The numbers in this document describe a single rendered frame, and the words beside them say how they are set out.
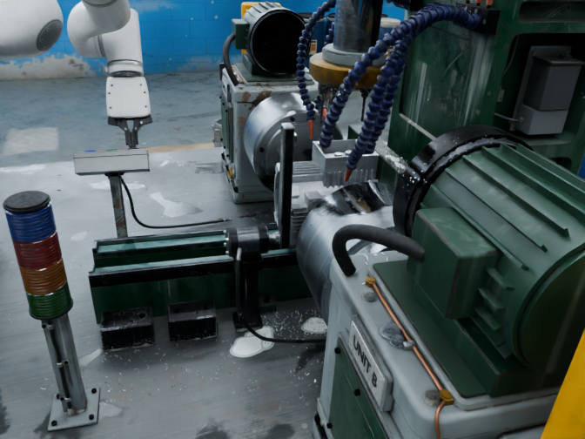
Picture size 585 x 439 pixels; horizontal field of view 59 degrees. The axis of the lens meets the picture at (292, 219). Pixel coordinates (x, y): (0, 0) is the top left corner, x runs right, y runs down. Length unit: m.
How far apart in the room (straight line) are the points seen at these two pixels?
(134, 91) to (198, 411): 0.76
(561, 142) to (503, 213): 0.71
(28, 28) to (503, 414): 0.83
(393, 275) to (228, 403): 0.45
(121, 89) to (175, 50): 5.35
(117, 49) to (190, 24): 5.32
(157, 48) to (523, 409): 6.31
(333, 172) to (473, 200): 0.60
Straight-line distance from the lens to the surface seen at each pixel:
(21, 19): 0.94
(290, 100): 1.41
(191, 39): 6.70
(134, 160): 1.32
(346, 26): 1.05
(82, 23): 1.29
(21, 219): 0.79
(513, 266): 0.49
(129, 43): 1.37
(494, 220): 0.52
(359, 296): 0.66
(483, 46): 1.03
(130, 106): 1.34
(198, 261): 1.15
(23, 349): 1.20
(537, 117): 1.16
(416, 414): 0.55
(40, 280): 0.84
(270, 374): 1.05
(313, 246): 0.89
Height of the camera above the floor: 1.55
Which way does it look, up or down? 29 degrees down
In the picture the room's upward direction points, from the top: 3 degrees clockwise
